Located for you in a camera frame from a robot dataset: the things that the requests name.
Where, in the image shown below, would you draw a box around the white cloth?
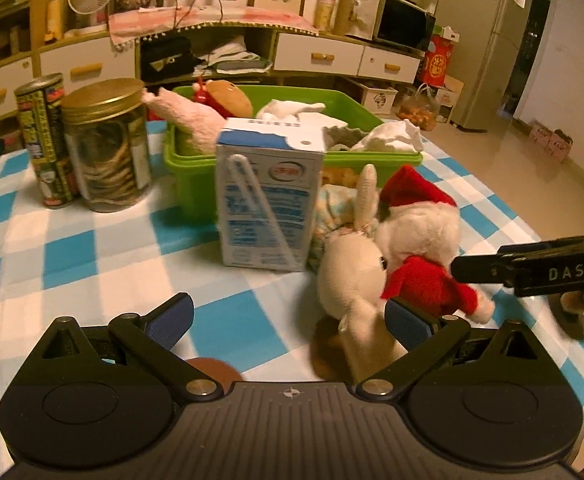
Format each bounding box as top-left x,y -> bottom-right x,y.
256,100 -> 347,131
352,119 -> 425,153

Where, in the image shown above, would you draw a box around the blue and white milk carton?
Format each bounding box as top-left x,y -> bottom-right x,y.
215,117 -> 329,273

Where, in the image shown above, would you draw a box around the white cutout crate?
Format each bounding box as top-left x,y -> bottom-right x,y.
344,77 -> 397,113

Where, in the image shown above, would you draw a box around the black microwave oven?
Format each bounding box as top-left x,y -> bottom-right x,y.
372,0 -> 437,53

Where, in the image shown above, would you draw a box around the green plastic bin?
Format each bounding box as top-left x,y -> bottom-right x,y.
164,85 -> 423,223

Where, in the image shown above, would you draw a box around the floral patterned cloth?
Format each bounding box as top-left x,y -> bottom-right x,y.
307,182 -> 377,273

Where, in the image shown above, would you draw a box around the brown round disc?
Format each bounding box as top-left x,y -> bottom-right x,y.
184,357 -> 243,393

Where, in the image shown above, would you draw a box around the cardboard box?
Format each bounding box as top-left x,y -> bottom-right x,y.
434,75 -> 465,121

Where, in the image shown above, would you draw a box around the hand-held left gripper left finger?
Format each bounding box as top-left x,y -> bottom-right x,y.
19,292 -> 223,403

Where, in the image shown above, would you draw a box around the santa plush toy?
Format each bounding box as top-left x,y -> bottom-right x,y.
377,164 -> 495,323

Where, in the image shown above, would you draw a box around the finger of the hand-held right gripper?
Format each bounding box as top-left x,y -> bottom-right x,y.
450,252 -> 518,286

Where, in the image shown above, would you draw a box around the pink boxes on floor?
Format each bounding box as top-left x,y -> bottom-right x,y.
529,120 -> 572,161

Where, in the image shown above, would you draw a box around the silver refrigerator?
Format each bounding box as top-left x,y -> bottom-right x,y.
442,0 -> 530,133

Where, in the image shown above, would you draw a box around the plastic bag of oranges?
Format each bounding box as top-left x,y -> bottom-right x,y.
397,82 -> 442,131

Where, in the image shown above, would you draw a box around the wooden wall cabinet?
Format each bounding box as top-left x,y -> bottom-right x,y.
0,0 -> 425,136

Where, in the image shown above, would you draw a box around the black bag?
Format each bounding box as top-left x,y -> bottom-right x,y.
141,34 -> 203,81

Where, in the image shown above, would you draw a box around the blue checkered blanket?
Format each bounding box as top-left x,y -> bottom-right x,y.
0,125 -> 584,461

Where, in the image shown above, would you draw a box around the pink plush toy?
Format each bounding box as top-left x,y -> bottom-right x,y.
142,87 -> 227,153

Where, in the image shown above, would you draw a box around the red gift box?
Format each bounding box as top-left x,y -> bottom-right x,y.
417,35 -> 455,88

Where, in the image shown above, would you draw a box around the cream rabbit plush toy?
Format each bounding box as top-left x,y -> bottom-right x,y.
317,164 -> 407,381

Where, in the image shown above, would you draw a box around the brown-headed doll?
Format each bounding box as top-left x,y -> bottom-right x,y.
192,77 -> 253,118

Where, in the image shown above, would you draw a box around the glass jar with gold lid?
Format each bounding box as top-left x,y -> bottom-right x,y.
61,78 -> 153,213

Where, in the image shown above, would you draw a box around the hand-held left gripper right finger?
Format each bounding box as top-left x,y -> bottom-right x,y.
354,297 -> 567,401

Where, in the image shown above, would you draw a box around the pink cloth runner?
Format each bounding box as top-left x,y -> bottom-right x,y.
108,4 -> 320,51

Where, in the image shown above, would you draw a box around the yellow bottle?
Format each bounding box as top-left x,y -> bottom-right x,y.
47,0 -> 68,43

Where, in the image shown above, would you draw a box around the printed tin can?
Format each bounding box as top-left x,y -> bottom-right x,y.
14,74 -> 80,209

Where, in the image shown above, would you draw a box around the grey plush toy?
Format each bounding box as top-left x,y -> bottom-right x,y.
324,125 -> 373,152

